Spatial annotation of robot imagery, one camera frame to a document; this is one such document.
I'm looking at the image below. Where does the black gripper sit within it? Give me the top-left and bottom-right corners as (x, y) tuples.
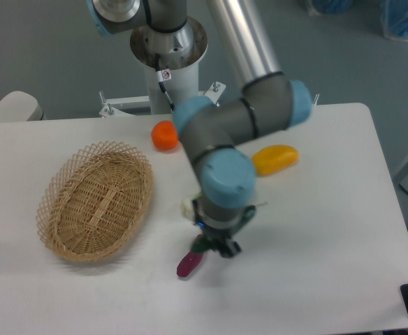
(191, 198), (256, 258)

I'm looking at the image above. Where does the dark green cucumber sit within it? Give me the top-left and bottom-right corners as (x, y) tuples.
(190, 234), (214, 254)

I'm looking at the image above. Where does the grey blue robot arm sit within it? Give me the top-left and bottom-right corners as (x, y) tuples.
(87, 1), (312, 258)

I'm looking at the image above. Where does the woven wicker basket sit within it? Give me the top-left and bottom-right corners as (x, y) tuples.
(36, 141), (154, 262)

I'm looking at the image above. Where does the green bok choy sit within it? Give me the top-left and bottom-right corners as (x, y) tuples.
(180, 195), (194, 221)

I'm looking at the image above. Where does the yellow mango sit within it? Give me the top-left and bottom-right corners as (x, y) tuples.
(252, 144), (300, 177)

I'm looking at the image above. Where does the orange tangerine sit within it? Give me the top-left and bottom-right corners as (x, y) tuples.
(151, 120), (179, 151)

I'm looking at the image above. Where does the white chair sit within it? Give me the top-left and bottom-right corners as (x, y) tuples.
(0, 91), (47, 123)

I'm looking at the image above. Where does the blue plastic bag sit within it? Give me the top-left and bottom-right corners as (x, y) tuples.
(380, 0), (408, 42)
(306, 0), (355, 15)

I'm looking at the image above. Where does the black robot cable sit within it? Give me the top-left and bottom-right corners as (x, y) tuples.
(154, 52), (180, 114)

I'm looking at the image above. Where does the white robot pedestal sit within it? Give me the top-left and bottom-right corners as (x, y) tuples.
(99, 17), (226, 117)

